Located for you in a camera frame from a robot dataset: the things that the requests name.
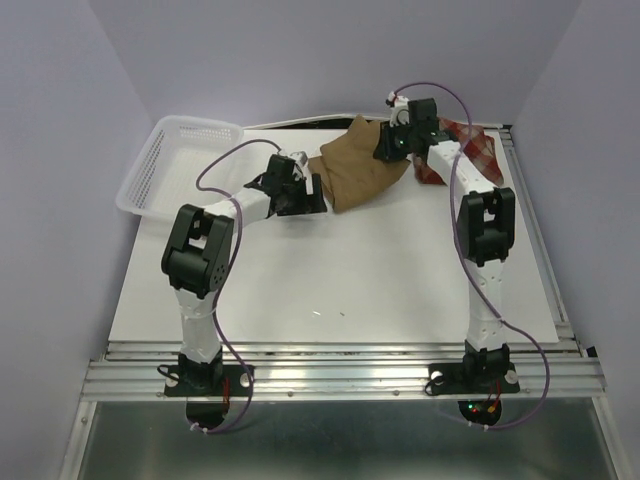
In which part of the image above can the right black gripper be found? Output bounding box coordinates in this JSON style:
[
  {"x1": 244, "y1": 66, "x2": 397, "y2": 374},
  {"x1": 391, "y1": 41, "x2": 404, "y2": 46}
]
[{"x1": 372, "y1": 117, "x2": 417, "y2": 161}]

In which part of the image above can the brown skirt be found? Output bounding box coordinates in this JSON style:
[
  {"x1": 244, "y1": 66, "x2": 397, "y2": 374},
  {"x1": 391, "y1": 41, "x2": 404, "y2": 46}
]
[{"x1": 308, "y1": 115, "x2": 410, "y2": 214}]

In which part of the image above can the red plaid skirt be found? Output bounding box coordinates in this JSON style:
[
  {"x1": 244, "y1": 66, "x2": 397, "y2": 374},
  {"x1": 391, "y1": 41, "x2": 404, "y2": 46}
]
[{"x1": 413, "y1": 117, "x2": 504, "y2": 186}]

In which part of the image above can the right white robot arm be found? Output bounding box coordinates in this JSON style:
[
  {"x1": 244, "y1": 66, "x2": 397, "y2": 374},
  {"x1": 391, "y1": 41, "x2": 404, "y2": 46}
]
[{"x1": 374, "y1": 93, "x2": 516, "y2": 355}]

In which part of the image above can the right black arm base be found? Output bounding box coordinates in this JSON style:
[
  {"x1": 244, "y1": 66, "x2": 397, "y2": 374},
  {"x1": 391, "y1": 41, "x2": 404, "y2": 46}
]
[{"x1": 424, "y1": 342, "x2": 520, "y2": 396}]

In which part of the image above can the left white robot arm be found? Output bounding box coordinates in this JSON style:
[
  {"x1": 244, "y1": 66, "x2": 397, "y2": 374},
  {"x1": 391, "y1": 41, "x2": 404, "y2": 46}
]
[{"x1": 161, "y1": 152, "x2": 327, "y2": 394}]

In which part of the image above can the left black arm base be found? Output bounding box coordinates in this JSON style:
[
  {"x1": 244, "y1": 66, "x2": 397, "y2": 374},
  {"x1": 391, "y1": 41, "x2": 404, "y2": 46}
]
[{"x1": 157, "y1": 350, "x2": 255, "y2": 398}]

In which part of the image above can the white plastic basket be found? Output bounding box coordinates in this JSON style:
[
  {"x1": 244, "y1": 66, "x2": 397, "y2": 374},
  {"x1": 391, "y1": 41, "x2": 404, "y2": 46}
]
[{"x1": 116, "y1": 115, "x2": 244, "y2": 223}]

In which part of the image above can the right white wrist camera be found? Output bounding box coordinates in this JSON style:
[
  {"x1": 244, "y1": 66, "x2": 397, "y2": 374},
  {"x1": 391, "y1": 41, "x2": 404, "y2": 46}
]
[{"x1": 386, "y1": 91, "x2": 410, "y2": 127}]

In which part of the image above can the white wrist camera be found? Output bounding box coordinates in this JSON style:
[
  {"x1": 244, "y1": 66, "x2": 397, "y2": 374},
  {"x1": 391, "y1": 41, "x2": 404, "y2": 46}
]
[
  {"x1": 386, "y1": 91, "x2": 410, "y2": 127},
  {"x1": 278, "y1": 149, "x2": 308, "y2": 182}
]

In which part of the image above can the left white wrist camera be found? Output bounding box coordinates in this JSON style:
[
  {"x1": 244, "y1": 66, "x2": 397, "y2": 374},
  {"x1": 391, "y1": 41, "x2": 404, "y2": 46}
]
[{"x1": 278, "y1": 149, "x2": 308, "y2": 182}]

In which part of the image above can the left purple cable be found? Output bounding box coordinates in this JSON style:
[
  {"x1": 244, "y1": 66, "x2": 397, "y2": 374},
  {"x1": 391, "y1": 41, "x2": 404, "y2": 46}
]
[{"x1": 188, "y1": 139, "x2": 284, "y2": 436}]

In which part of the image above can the aluminium frame rail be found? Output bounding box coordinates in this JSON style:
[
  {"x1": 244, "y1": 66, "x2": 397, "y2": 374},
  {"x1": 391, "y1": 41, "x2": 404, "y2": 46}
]
[{"x1": 62, "y1": 128, "x2": 634, "y2": 479}]

